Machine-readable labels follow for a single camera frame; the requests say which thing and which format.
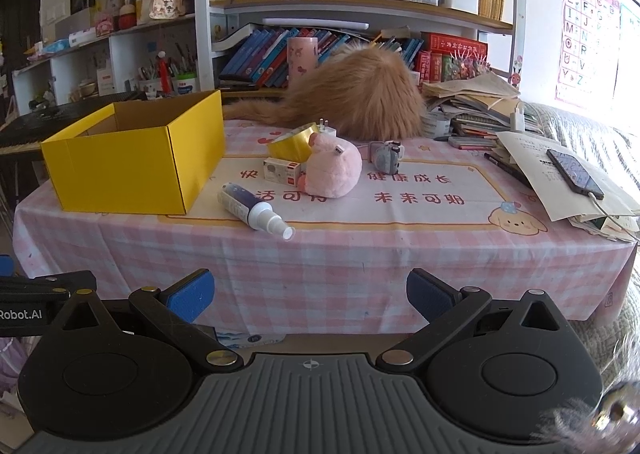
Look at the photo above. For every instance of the red tassel ornament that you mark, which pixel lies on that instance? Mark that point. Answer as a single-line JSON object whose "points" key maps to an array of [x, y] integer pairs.
{"points": [[161, 71]]}

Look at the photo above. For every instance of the black keyboard piano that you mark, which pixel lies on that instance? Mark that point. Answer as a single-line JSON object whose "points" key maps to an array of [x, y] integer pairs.
{"points": [[50, 118]]}

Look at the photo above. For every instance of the pink checked cloth desktop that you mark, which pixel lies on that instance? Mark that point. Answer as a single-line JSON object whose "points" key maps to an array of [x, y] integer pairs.
{"points": [[350, 279]]}

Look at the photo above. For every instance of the black pen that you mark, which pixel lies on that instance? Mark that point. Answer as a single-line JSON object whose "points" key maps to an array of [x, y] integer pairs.
{"points": [[505, 168]]}

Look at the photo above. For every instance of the red boxed book set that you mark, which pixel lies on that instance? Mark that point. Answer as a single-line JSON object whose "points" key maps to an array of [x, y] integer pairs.
{"points": [[452, 51]]}

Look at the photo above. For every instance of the white spray bottle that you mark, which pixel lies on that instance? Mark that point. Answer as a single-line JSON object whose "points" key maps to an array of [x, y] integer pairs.
{"points": [[245, 206]]}

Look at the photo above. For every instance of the red apple-shaped jar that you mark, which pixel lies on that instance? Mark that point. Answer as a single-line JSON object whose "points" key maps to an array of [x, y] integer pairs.
{"points": [[127, 18]]}

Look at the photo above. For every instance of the pile of books and papers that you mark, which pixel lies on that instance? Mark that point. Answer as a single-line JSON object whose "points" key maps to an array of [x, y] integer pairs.
{"points": [[475, 98]]}

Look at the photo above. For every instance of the black smartphone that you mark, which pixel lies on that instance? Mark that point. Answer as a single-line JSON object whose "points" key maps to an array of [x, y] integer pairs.
{"points": [[575, 172]]}

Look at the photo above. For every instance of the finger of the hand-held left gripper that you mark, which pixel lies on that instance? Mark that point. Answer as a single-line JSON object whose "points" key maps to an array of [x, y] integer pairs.
{"points": [[5, 265], [55, 283]]}

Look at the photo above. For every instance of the low white cabinet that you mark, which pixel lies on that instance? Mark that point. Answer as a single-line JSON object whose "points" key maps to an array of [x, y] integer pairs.
{"points": [[120, 48]]}

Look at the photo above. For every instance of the white bookshelf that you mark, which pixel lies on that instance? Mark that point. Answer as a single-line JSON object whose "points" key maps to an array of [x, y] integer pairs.
{"points": [[202, 8]]}

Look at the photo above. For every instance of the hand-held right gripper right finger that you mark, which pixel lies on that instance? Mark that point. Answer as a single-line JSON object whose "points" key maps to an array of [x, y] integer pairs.
{"points": [[425, 291]]}

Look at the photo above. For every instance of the purple cloth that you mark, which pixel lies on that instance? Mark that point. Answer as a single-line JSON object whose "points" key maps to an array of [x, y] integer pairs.
{"points": [[12, 364]]}

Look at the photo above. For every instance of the yellow tape roll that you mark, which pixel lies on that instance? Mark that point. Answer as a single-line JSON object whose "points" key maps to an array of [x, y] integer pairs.
{"points": [[290, 146]]}

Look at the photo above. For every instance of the grey fluffy pompom charm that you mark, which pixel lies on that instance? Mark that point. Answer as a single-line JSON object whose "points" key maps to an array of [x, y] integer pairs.
{"points": [[590, 426]]}

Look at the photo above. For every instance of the white power adapter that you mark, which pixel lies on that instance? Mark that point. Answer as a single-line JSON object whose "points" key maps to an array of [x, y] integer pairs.
{"points": [[517, 119]]}

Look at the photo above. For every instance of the printed desk mat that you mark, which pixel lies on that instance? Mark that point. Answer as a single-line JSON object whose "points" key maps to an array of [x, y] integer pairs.
{"points": [[400, 209]]}

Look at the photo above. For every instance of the loose white paper sheets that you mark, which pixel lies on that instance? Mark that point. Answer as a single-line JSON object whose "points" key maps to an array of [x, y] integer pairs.
{"points": [[540, 184]]}

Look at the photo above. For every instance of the alphabet wall poster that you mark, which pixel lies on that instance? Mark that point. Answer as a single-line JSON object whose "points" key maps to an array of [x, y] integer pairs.
{"points": [[587, 33]]}

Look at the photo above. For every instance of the grey purple toy car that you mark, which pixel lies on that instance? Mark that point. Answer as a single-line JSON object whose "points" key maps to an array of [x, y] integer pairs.
{"points": [[387, 158]]}

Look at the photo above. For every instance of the white charger plug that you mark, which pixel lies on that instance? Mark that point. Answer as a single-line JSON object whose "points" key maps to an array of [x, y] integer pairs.
{"points": [[327, 131]]}

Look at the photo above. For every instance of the pink plush toy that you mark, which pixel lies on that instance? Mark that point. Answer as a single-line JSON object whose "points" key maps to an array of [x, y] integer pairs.
{"points": [[332, 168]]}

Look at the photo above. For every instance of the yellow cardboard box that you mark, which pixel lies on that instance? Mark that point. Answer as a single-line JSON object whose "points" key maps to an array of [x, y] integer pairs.
{"points": [[125, 173]]}

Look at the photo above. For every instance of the row of blue books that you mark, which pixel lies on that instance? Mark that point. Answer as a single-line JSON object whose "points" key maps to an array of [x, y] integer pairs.
{"points": [[260, 56]]}

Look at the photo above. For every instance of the fluffy orange cat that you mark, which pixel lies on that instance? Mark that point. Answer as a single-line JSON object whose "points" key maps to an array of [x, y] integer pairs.
{"points": [[360, 93]]}

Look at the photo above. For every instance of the pink printed cup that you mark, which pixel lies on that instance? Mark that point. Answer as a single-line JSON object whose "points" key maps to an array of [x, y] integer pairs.
{"points": [[301, 58]]}

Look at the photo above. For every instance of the small white box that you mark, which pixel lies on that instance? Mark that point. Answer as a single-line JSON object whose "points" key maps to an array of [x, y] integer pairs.
{"points": [[280, 169]]}

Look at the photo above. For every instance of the blue white packet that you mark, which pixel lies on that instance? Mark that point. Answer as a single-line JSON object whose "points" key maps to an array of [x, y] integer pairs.
{"points": [[250, 340]]}

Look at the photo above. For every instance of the white pen cup green rim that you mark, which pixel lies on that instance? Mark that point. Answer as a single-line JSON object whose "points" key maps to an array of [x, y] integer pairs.
{"points": [[186, 84]]}

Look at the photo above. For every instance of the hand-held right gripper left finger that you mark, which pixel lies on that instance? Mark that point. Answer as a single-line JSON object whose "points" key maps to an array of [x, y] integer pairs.
{"points": [[192, 291]]}

